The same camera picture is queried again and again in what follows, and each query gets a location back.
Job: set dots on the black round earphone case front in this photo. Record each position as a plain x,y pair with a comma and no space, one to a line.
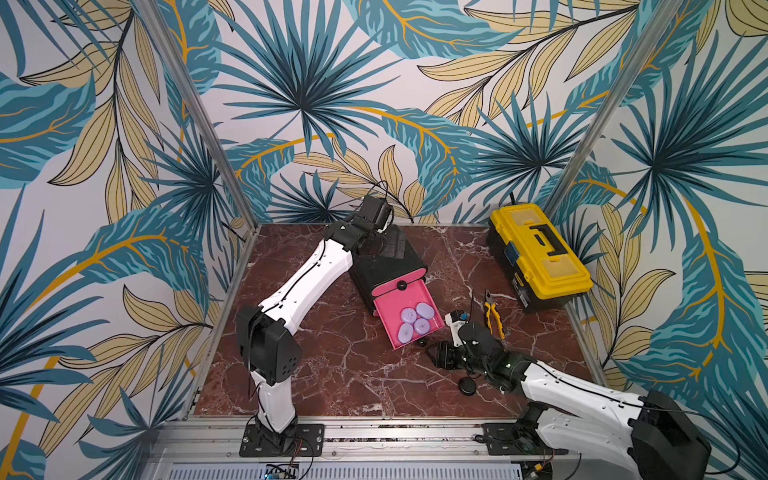
467,386

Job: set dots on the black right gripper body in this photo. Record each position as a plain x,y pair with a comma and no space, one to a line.
455,352

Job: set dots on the pink top drawer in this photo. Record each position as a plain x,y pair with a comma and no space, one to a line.
399,283

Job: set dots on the black pink drawer cabinet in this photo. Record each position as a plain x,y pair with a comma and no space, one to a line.
369,271

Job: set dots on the purple round earphone case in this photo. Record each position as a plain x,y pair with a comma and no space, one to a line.
409,315
422,326

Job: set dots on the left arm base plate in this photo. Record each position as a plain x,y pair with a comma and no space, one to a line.
301,440

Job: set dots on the yellow handled pliers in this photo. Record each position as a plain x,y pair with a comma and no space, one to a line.
492,316

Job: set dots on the yellow black toolbox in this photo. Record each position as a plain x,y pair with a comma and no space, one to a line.
543,270

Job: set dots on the purple oval earphone case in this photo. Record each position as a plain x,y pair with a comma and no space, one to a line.
425,310
405,333

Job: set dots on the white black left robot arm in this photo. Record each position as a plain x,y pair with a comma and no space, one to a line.
266,332

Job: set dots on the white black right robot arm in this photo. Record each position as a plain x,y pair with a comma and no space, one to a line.
649,436

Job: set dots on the aluminium front rail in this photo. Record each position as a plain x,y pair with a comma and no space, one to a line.
218,439

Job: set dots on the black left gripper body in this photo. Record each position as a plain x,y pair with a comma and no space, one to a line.
379,245

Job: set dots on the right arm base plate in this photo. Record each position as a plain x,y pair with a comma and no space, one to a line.
512,439

